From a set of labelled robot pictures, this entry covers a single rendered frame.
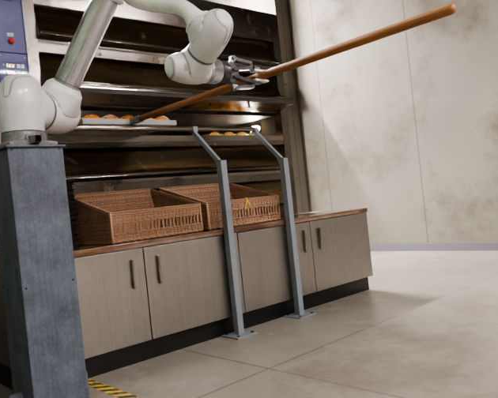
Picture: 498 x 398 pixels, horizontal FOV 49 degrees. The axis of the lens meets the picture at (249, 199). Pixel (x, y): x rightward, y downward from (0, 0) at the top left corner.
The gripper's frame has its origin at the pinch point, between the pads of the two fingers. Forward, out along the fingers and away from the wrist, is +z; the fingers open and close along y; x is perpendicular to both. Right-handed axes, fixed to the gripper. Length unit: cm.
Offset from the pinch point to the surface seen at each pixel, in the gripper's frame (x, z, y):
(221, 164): -76, 38, 27
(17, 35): -133, -43, -49
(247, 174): -137, 109, 29
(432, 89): -133, 362, -45
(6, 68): -133, -50, -32
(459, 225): -119, 364, 92
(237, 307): -76, 39, 104
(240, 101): -123, 97, -19
